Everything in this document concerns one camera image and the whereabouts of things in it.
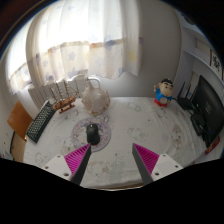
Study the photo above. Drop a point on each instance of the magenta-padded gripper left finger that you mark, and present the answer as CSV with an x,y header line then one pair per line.
x,y
76,159

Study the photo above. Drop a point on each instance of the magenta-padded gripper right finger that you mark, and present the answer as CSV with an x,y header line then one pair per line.
x,y
146,159

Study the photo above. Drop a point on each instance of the black computer mouse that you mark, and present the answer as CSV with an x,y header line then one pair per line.
x,y
93,134

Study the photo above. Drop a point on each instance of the round printed mouse pad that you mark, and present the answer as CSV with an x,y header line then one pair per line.
x,y
105,131

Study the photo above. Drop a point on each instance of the white printed tablecloth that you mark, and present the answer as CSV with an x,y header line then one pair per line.
x,y
140,133

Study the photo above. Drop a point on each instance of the black keyboard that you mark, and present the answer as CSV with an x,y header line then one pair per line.
x,y
40,121

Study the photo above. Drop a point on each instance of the wooden model sailing ship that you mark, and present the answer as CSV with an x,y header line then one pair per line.
x,y
63,101

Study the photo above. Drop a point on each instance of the black box device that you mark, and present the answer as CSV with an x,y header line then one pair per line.
x,y
199,124

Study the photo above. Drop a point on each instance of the cartoon boy figurine clock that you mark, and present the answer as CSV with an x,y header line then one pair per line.
x,y
163,95

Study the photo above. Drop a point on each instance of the red flat object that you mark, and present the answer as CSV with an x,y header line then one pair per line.
x,y
212,146

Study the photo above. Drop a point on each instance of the black router with antennas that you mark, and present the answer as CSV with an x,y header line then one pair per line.
x,y
185,102

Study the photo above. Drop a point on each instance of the orange wooden chair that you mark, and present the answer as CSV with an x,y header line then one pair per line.
x,y
19,120

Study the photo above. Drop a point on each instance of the white radiator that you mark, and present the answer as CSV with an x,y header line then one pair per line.
x,y
38,95

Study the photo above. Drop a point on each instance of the black computer monitor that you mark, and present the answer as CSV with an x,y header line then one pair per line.
x,y
210,106

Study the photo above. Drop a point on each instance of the white star-print curtain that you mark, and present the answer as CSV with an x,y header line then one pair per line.
x,y
86,40

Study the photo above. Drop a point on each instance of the white wall shelf unit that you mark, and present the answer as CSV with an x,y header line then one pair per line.
x,y
203,56

